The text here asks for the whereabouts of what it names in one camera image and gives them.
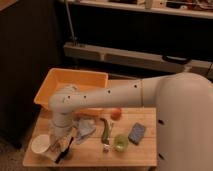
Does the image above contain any grey metal shelf rail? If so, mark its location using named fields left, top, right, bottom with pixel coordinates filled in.
left=64, top=42, right=213, bottom=79

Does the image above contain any small green cup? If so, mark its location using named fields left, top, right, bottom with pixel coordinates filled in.
left=114, top=134, right=129, bottom=152

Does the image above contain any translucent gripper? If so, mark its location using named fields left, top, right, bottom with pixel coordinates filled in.
left=49, top=129, right=73, bottom=150

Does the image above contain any wooden table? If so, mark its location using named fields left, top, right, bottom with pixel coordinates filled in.
left=22, top=78, right=158, bottom=168

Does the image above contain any white paper cup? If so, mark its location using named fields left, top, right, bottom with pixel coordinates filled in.
left=31, top=134, right=50, bottom=154

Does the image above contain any yellow plastic bin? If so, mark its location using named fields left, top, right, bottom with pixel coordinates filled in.
left=34, top=68, right=108, bottom=110

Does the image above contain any small silver object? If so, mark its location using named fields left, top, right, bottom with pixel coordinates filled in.
left=103, top=144, right=110, bottom=153

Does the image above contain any green chili pepper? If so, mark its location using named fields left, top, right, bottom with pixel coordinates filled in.
left=100, top=118, right=109, bottom=144

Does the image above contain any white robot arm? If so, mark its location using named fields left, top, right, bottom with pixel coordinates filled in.
left=49, top=72, right=213, bottom=171

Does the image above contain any blue sponge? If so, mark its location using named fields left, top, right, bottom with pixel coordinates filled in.
left=128, top=123, right=146, bottom=145

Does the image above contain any grey cloth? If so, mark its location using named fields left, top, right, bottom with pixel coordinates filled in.
left=73, top=118, right=96, bottom=145

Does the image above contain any beige board eraser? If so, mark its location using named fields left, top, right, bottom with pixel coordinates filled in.
left=47, top=137, right=74, bottom=164

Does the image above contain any orange fruit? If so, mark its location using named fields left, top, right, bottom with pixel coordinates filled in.
left=110, top=108, right=122, bottom=120

